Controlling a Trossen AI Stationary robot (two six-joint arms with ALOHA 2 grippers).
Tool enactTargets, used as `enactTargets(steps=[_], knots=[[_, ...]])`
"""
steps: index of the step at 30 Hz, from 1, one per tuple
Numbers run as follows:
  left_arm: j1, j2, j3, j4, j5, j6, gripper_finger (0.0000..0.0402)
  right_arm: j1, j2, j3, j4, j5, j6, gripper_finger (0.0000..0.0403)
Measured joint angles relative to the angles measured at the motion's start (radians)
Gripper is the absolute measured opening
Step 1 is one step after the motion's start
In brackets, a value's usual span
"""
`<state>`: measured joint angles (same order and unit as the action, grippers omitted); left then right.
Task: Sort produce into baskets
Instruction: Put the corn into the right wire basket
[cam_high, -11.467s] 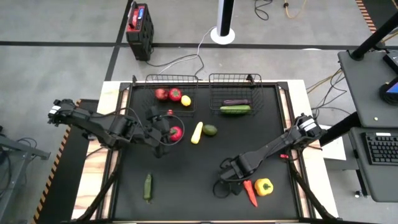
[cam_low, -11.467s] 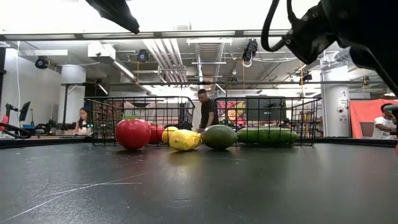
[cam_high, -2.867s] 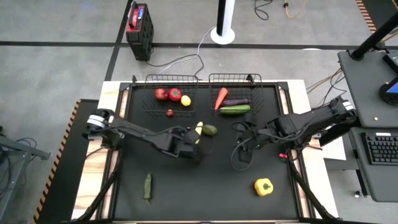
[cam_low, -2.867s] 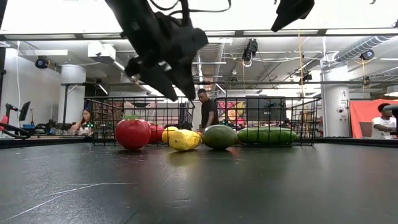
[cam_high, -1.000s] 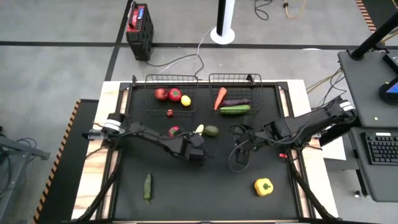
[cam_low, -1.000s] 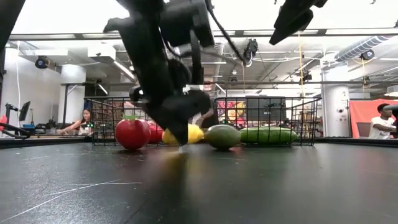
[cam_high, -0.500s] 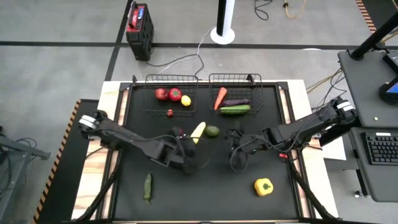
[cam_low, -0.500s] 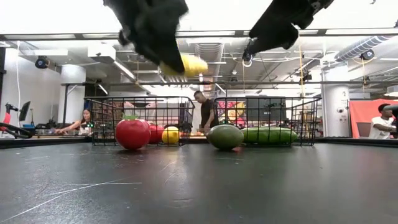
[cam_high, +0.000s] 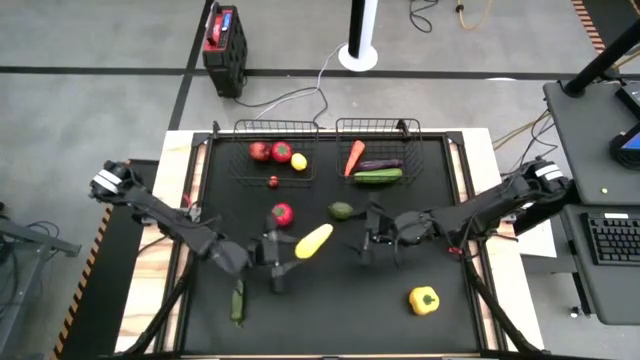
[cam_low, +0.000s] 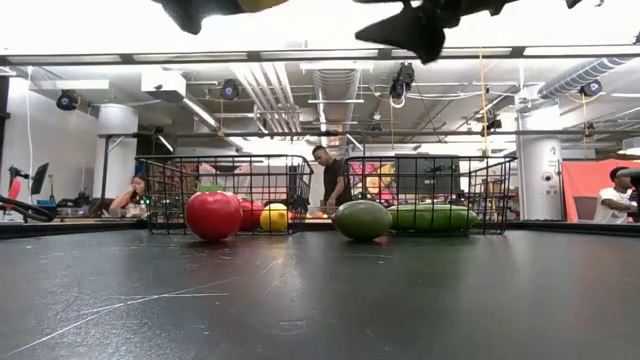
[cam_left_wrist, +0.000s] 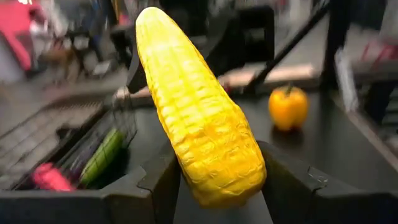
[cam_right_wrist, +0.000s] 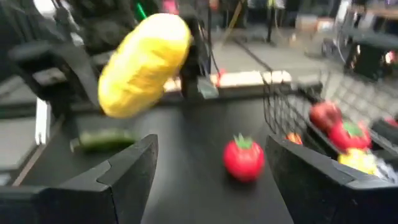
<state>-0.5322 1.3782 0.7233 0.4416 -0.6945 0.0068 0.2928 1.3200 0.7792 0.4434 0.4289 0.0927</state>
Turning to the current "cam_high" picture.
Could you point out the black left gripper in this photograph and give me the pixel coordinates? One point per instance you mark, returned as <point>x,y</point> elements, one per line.
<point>265,250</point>

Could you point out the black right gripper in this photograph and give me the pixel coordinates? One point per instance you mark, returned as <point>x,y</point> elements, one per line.
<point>412,227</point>

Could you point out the green toy avocado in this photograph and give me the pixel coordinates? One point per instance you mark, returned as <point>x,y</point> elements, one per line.
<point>341,210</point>

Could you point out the large yellow toy lemon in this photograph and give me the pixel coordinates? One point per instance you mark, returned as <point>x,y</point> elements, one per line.
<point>314,241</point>

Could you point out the green toy cucumber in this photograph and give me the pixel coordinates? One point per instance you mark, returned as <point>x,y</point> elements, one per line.
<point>378,176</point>

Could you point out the red toy strawberry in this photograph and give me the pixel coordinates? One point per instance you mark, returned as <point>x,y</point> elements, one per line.
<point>273,181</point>

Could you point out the purple toy eggplant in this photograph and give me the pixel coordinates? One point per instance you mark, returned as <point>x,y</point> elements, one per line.
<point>380,164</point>

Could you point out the orange toy carrot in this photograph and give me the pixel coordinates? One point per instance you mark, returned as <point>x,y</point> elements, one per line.
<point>354,157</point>

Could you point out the yellow toy bell pepper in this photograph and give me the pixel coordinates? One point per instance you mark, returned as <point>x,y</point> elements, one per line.
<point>424,300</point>

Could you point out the small yellow toy lemon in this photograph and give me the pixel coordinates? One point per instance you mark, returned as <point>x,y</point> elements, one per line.
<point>299,161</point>

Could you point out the red toy tomato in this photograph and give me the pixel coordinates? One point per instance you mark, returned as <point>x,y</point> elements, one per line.
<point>283,215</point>
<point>282,152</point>

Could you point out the dark red toy apple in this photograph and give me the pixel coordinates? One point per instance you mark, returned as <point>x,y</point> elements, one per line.
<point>260,151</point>

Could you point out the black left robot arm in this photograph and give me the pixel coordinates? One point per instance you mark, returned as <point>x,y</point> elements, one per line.
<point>170,222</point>

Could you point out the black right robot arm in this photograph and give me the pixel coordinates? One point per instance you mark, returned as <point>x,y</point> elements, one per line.
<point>490,205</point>

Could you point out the long green toy pepper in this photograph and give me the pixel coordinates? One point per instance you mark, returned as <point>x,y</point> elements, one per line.
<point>237,302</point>

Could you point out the black hazard striped floor mat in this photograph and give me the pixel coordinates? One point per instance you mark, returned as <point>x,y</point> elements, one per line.
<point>105,280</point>

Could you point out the white black pole stand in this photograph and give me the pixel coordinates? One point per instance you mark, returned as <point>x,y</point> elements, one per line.
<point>358,50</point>

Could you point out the black red battery box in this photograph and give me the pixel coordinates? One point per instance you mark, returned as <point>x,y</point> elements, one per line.
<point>225,50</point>

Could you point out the dark grey desk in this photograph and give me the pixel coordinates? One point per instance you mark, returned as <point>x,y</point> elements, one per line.
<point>585,140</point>
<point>610,290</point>

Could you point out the black keyboard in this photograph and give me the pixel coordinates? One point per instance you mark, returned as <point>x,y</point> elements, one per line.
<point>615,239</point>

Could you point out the grey metal stand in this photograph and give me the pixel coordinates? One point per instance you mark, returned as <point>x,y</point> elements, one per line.
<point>30,240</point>

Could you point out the black monitor pole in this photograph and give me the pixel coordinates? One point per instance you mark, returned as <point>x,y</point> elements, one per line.
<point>605,57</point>

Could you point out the black metal table frame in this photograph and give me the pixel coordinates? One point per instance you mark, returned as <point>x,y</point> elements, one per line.
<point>470,165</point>

